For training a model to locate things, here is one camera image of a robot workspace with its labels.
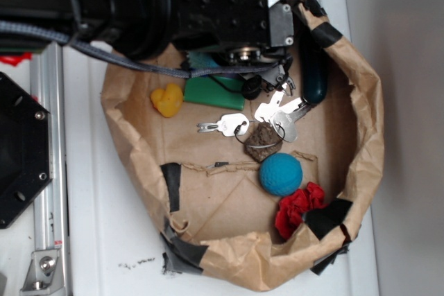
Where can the silver key bunch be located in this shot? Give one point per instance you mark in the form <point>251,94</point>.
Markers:
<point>283,118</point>

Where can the yellow rubber duck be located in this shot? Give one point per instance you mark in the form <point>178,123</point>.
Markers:
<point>167,101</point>

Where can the brown rock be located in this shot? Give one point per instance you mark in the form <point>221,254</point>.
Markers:
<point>263,142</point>

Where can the white single key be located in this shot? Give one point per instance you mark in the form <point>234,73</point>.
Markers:
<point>230,125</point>

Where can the white plastic bin lid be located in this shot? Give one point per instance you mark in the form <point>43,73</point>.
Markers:
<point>116,249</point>

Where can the blue textured ball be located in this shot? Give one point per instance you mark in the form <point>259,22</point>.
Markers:
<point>280,174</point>

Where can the green rectangular block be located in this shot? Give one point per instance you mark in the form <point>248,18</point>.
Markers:
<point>224,92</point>

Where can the brown paper bag tray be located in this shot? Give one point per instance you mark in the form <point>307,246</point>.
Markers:
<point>202,191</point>

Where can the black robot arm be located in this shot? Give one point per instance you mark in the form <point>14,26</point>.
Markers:
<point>142,29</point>

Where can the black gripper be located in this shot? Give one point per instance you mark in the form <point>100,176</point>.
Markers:
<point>235,31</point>

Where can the dark green oval case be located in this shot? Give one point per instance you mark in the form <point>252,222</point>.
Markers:
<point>313,62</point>

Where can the blue-green cloth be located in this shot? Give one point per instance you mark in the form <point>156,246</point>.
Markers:
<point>198,60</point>

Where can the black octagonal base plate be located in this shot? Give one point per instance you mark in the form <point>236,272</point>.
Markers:
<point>25,153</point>

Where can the red crumpled paper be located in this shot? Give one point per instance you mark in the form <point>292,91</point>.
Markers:
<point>291,208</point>

